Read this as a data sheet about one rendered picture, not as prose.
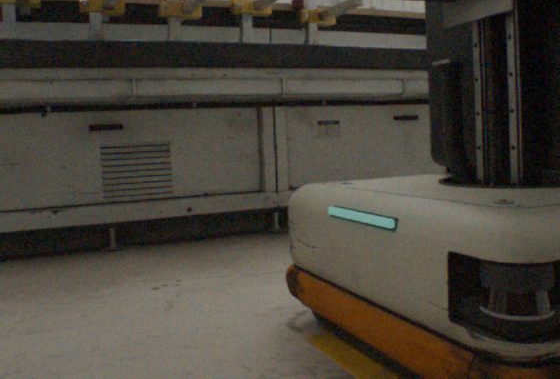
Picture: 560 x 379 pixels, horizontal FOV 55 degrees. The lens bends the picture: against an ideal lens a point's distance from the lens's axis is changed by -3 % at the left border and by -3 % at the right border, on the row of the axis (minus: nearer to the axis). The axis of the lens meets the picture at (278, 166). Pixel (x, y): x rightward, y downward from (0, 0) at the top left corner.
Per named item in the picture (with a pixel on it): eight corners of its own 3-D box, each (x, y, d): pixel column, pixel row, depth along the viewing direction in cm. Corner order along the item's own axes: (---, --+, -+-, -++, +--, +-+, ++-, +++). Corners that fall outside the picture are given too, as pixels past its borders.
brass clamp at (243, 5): (272, 13, 188) (272, -1, 188) (235, 11, 183) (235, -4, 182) (266, 17, 194) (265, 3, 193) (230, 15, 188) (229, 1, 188)
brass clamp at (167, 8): (202, 16, 178) (202, 0, 178) (161, 14, 173) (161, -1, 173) (197, 20, 184) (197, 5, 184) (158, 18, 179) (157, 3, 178)
